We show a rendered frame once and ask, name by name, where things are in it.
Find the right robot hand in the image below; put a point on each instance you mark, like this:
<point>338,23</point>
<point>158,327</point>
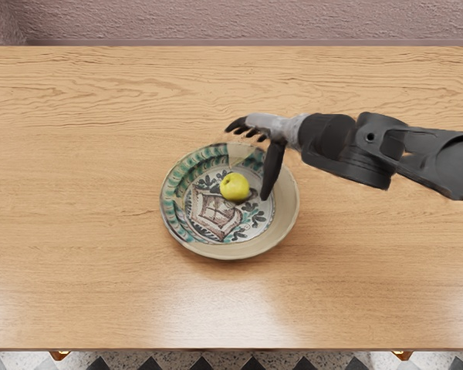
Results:
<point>272,125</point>

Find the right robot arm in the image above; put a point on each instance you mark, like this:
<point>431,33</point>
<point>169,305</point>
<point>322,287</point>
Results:
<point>370,150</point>

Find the patterned ceramic plate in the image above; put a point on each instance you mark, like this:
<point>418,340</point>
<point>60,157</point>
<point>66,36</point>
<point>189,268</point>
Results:
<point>224,227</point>

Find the yellow-green apple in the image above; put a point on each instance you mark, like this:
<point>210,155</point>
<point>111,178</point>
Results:
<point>234,186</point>

